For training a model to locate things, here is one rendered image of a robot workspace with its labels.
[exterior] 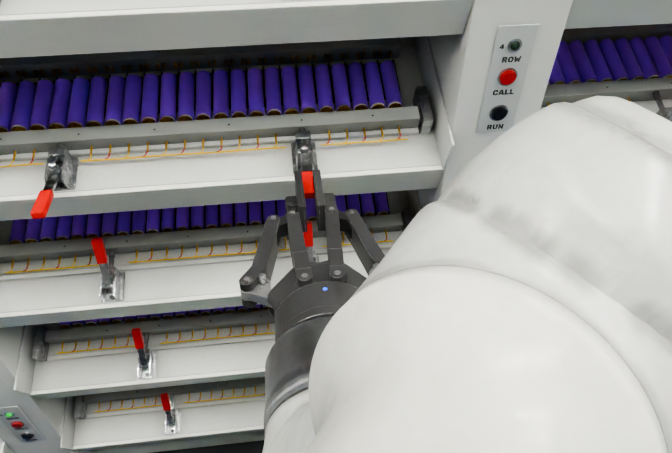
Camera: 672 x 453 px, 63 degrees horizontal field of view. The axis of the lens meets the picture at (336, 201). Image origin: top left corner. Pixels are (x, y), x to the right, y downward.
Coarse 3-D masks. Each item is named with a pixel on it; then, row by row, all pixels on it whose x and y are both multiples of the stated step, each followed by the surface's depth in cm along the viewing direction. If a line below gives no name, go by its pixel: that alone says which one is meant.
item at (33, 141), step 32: (64, 128) 61; (96, 128) 61; (128, 128) 61; (160, 128) 61; (192, 128) 61; (224, 128) 61; (256, 128) 62; (288, 128) 62; (320, 128) 63; (352, 128) 63; (384, 128) 64; (32, 160) 60; (96, 160) 61
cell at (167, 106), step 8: (168, 80) 65; (176, 80) 66; (160, 88) 65; (168, 88) 64; (176, 88) 66; (160, 96) 64; (168, 96) 64; (160, 104) 64; (168, 104) 63; (160, 112) 63; (168, 112) 63
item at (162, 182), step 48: (432, 96) 65; (288, 144) 64; (384, 144) 64; (432, 144) 64; (0, 192) 59; (96, 192) 60; (144, 192) 60; (192, 192) 61; (240, 192) 63; (288, 192) 64; (336, 192) 65
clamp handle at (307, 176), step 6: (306, 150) 60; (300, 156) 60; (306, 156) 60; (306, 162) 59; (306, 168) 59; (306, 174) 58; (312, 174) 58; (306, 180) 57; (312, 180) 57; (306, 186) 56; (312, 186) 56; (306, 192) 55; (312, 192) 56; (306, 198) 56
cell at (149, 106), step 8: (144, 80) 65; (152, 80) 65; (144, 88) 64; (152, 88) 64; (144, 96) 64; (152, 96) 64; (144, 104) 63; (152, 104) 63; (144, 112) 63; (152, 112) 63
